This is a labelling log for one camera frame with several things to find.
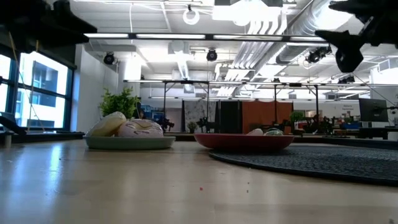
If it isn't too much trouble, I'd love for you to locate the black slanted bracket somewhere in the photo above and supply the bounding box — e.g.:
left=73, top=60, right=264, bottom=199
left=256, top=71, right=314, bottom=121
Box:
left=0, top=111, right=28, bottom=136

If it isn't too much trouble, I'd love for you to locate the black low window ledge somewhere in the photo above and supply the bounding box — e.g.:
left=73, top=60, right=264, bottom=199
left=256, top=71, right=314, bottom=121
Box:
left=0, top=131, right=85, bottom=144

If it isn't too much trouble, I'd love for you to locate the pale yellow frosted donut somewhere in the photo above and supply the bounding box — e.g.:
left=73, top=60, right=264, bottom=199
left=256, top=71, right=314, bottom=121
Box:
left=86, top=111, right=127, bottom=138

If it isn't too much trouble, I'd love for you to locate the grey patterned curtain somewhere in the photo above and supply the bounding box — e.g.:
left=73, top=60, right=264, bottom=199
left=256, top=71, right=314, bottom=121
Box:
left=183, top=99, right=215, bottom=125

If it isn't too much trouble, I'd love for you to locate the yellow cord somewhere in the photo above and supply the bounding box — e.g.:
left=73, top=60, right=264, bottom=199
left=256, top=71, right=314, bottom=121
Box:
left=8, top=30, right=47, bottom=132
left=28, top=40, right=40, bottom=127

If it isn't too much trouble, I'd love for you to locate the black metal frame rig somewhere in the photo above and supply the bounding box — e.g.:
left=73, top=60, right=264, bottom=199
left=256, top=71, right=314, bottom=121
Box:
left=124, top=80, right=213, bottom=125

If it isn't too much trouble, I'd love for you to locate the red plate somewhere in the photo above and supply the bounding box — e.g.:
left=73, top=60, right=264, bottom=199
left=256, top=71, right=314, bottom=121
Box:
left=193, top=133, right=295, bottom=153

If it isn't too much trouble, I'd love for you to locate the black curtain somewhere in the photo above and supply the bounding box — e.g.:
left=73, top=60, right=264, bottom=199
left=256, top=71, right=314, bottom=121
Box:
left=214, top=100, right=243, bottom=134

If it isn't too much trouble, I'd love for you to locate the orange partition wall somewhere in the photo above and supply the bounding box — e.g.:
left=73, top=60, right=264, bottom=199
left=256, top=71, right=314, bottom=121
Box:
left=241, top=100, right=294, bottom=134

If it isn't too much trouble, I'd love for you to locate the dark woven round mat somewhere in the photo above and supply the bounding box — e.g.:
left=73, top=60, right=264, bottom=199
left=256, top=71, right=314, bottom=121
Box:
left=208, top=145, right=398, bottom=187

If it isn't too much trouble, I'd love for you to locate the black ceiling mounted device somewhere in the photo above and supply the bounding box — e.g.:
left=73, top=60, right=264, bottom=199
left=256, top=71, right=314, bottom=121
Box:
left=338, top=75, right=356, bottom=85

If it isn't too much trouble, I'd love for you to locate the small green background plant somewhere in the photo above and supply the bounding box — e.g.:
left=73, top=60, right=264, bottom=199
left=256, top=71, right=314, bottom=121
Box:
left=290, top=111, right=305, bottom=123

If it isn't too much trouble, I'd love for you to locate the pale green plate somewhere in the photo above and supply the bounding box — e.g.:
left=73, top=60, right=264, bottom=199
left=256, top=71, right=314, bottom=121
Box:
left=83, top=135, right=177, bottom=151

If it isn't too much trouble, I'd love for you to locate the green plant in white pot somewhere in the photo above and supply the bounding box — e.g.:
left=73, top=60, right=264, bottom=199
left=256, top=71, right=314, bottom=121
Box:
left=98, top=86, right=141, bottom=120

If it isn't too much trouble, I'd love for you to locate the black computer monitor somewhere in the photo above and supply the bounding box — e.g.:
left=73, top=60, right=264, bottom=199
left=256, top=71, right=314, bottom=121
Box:
left=358, top=98, right=389, bottom=123

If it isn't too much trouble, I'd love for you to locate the green frosted donut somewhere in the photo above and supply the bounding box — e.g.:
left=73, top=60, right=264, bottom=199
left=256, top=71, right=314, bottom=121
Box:
left=263, top=127, right=284, bottom=136

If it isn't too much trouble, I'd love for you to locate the silver ventilation duct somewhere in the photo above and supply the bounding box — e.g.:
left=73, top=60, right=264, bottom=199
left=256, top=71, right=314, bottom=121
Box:
left=253, top=0, right=353, bottom=74

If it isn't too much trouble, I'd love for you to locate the white ring light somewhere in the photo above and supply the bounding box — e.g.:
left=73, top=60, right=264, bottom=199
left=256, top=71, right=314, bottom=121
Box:
left=182, top=7, right=201, bottom=26

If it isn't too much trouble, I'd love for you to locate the purple frosted sprinkled donut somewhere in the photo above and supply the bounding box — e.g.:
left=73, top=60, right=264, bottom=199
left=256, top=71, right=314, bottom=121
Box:
left=116, top=118, right=165, bottom=138

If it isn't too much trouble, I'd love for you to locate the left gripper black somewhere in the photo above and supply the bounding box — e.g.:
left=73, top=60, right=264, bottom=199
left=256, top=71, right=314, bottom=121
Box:
left=0, top=0, right=98, bottom=53

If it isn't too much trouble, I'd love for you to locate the black ceiling camera cluster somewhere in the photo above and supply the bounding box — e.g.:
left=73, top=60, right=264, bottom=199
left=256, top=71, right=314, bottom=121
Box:
left=305, top=45, right=333, bottom=65

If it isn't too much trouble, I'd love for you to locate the long ceiling light bar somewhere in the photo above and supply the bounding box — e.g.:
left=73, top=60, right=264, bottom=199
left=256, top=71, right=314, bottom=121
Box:
left=83, top=30, right=327, bottom=44

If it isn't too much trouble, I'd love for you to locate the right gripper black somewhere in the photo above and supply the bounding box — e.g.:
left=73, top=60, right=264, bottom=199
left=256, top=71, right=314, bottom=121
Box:
left=314, top=0, right=398, bottom=74

